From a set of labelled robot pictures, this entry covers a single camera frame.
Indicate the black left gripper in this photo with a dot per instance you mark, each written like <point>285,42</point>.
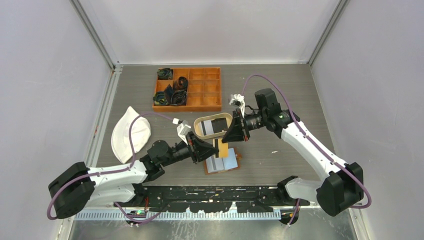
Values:
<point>198,148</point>

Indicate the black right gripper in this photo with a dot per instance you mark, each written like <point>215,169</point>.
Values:
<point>236,132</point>

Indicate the beige oval tray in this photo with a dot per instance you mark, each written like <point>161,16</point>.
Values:
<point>211,117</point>

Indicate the gold credit card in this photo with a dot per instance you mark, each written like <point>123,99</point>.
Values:
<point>223,148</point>

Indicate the brown leather card holder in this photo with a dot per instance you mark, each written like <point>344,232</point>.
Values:
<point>232,162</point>

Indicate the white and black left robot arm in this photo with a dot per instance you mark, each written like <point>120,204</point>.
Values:
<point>80,186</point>

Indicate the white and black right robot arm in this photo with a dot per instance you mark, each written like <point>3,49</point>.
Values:
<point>340,185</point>

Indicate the white card with black stripe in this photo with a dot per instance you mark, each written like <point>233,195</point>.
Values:
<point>206,127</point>

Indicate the orange wooden compartment box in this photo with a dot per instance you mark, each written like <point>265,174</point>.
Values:
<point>204,89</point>

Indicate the white cloth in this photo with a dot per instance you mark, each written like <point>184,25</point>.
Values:
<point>120,137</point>

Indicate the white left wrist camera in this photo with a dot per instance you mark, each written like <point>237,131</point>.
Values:
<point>183,128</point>

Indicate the aluminium frame rail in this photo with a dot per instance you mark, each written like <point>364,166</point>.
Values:
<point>142,214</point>

